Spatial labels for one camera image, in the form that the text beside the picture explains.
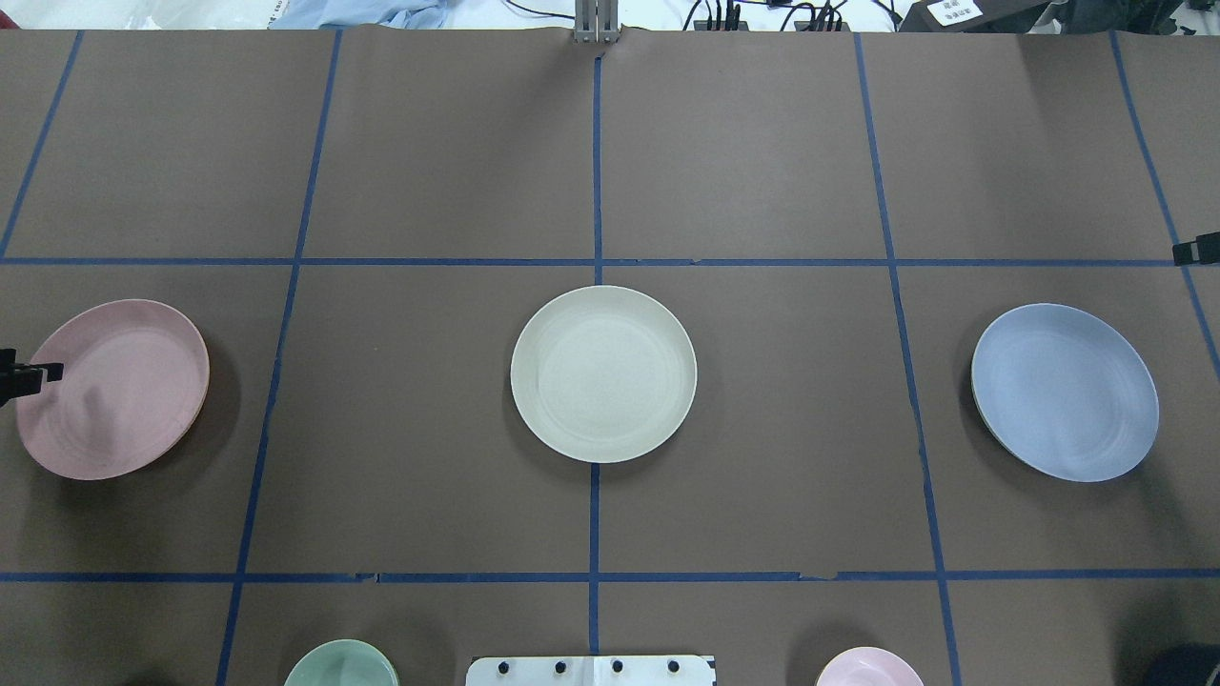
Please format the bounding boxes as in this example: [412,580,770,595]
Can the pink plate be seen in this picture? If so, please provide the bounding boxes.
[15,298,211,481]

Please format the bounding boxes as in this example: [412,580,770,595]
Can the blue plate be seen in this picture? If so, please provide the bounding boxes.
[970,303,1161,483]

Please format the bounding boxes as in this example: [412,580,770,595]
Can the clear plastic bag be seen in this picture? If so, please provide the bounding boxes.
[124,1,292,31]

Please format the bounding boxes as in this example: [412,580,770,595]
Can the dark blue pot with lid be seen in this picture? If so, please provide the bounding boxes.
[1139,643,1219,685]

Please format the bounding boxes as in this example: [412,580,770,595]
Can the green bowl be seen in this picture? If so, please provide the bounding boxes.
[283,638,400,685]

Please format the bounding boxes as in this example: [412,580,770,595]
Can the light blue cloth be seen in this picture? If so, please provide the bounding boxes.
[268,1,450,31]

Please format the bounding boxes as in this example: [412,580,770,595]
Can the pink bowl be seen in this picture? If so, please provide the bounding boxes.
[815,646,924,686]

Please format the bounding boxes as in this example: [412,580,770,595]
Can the cream plate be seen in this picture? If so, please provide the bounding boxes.
[509,284,699,464]

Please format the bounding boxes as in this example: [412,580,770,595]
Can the aluminium frame post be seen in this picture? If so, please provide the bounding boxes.
[573,0,621,45]

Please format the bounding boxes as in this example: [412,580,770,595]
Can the white camera stand pillar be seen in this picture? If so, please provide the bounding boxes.
[465,655,719,685]

